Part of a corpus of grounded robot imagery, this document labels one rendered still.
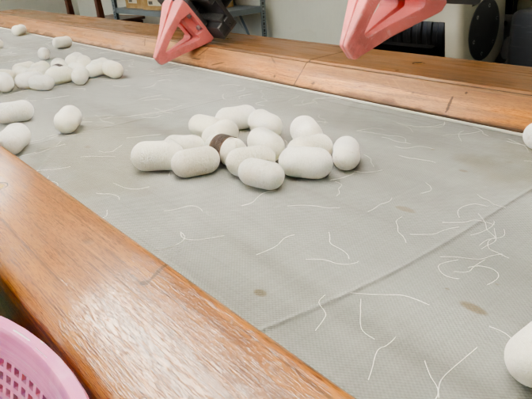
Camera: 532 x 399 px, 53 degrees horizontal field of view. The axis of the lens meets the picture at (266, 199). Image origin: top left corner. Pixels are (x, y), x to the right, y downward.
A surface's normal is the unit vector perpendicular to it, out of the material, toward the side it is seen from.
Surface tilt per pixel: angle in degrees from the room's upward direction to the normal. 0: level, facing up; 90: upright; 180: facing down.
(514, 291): 0
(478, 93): 45
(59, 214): 0
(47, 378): 75
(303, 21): 90
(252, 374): 0
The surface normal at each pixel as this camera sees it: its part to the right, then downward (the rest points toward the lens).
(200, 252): -0.06, -0.90
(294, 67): -0.58, -0.41
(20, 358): -0.62, 0.11
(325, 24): -0.72, 0.34
